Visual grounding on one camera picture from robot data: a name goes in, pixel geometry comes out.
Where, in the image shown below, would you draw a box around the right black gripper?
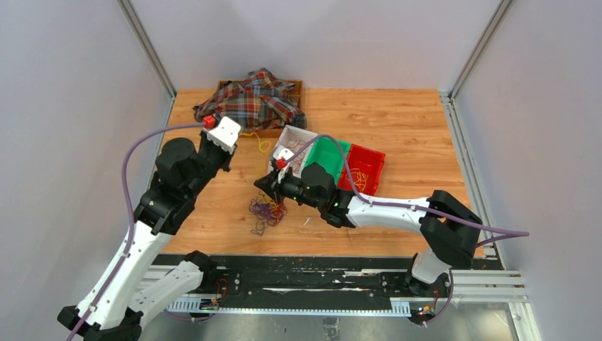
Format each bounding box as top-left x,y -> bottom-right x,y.
254,166 -> 324,211

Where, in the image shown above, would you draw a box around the coloured cable bundle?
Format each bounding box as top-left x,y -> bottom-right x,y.
248,193 -> 289,237

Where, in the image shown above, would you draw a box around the yellow cable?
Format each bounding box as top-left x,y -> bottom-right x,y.
239,131 -> 274,199

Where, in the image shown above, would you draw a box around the red cable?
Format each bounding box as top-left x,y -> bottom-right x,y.
282,131 -> 314,154

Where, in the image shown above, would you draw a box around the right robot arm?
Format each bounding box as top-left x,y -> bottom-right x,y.
253,163 -> 482,296

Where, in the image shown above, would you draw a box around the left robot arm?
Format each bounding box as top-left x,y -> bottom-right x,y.
58,128 -> 240,340

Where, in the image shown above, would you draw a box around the white plastic bin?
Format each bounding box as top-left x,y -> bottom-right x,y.
269,125 -> 317,178

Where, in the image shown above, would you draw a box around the green plastic bin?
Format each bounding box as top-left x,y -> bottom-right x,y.
304,138 -> 351,184

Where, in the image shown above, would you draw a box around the plaid shirt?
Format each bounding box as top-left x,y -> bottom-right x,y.
192,67 -> 307,132

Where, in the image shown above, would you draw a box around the red plastic bin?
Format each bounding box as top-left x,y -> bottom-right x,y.
346,144 -> 385,195

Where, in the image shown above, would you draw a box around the wooden tray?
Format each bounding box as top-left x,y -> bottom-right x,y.
217,80 -> 304,138

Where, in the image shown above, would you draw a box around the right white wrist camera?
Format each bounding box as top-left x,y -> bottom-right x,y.
271,146 -> 295,184

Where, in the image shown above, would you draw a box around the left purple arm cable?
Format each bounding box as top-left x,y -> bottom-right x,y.
65,121 -> 217,341

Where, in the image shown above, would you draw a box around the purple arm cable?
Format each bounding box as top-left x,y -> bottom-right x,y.
65,121 -> 217,341
277,135 -> 530,327

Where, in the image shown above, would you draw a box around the yellow cables in red bin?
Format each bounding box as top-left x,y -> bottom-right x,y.
350,168 -> 370,193

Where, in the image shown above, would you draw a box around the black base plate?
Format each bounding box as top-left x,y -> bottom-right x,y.
193,256 -> 449,310

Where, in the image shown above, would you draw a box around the aluminium frame rail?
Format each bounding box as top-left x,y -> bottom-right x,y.
137,265 -> 541,340

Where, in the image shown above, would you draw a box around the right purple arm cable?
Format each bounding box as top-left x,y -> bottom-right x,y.
277,135 -> 530,327

